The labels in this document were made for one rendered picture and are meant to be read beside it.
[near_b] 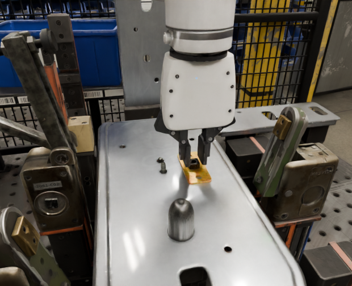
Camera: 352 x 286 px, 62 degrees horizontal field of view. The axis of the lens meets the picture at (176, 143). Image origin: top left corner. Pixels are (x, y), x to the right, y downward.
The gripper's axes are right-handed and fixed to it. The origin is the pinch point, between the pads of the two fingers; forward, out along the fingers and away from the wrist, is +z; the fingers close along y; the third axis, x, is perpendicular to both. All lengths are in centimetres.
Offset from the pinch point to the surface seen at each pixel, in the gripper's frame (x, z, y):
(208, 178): -3.6, 3.0, 1.3
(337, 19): 211, 14, 192
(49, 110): -1.8, -9.4, -19.3
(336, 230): 6, 33, 40
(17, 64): -1.8, -15.2, -21.4
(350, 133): 155, 103, 191
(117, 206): -6.5, 3.3, -12.5
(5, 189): 41, 33, -47
